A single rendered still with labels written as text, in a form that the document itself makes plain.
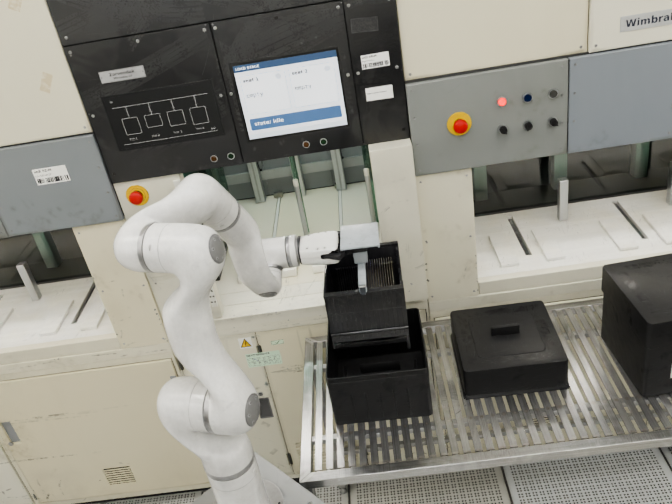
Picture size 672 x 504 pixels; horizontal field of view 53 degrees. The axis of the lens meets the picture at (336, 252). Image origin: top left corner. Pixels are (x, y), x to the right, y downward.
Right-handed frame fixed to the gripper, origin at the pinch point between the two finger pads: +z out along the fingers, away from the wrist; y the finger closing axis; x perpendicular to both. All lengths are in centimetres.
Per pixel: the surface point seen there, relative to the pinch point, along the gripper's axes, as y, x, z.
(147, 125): -28, 30, -55
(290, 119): -29.5, 25.3, -15.2
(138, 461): -28, -99, -99
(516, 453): 30, -50, 33
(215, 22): -29, 54, -29
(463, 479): -27, -126, 23
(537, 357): 6, -40, 44
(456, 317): -16.1, -39.8, 24.9
